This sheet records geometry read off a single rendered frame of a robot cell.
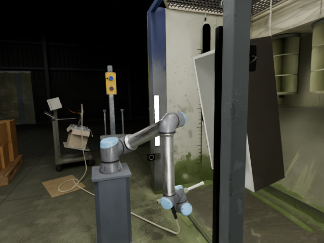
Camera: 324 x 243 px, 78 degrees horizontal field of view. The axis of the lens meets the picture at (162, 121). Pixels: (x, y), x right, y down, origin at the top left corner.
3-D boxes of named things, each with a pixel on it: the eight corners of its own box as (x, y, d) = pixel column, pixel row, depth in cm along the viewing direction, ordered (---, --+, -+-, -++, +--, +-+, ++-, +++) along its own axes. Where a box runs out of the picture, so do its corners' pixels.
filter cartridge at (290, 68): (300, 101, 266) (303, 35, 254) (295, 102, 239) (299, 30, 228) (269, 101, 290) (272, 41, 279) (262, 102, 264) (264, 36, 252)
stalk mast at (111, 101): (117, 191, 269) (112, 66, 248) (118, 193, 263) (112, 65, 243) (113, 192, 267) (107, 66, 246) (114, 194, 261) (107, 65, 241)
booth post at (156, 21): (151, 188, 274) (146, 12, 246) (163, 186, 280) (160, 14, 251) (155, 195, 257) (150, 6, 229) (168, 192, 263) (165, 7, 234)
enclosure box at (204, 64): (236, 158, 232) (221, 51, 208) (285, 177, 176) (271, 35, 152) (211, 168, 220) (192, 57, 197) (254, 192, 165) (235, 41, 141)
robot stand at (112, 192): (96, 256, 159) (91, 180, 151) (96, 232, 188) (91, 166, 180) (134, 247, 169) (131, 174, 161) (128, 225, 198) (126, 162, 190)
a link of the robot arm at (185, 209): (190, 199, 150) (195, 213, 148) (183, 197, 161) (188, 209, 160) (179, 205, 146) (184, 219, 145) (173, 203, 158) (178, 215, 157)
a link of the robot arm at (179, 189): (176, 188, 147) (182, 205, 145) (183, 182, 156) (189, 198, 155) (166, 190, 152) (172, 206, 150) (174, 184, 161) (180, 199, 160)
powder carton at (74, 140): (62, 141, 385) (67, 121, 387) (85, 144, 407) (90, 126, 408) (63, 146, 339) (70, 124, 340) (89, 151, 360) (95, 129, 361)
